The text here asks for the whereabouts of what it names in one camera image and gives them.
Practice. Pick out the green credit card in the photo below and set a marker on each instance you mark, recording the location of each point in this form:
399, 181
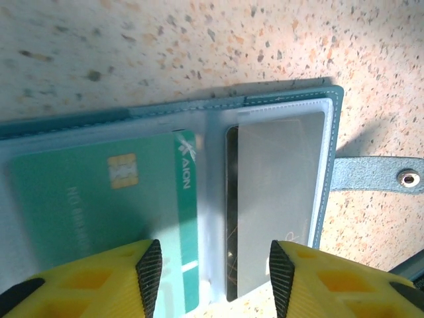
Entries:
83, 198

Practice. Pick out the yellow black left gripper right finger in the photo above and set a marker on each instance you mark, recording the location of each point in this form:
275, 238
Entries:
331, 288

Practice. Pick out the silver credit card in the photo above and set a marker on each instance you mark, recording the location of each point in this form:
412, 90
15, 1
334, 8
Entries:
281, 182

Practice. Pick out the teal leather card holder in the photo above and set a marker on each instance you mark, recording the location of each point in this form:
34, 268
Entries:
212, 165

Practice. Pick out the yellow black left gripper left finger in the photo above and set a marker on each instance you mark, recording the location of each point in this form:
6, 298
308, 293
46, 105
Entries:
83, 288

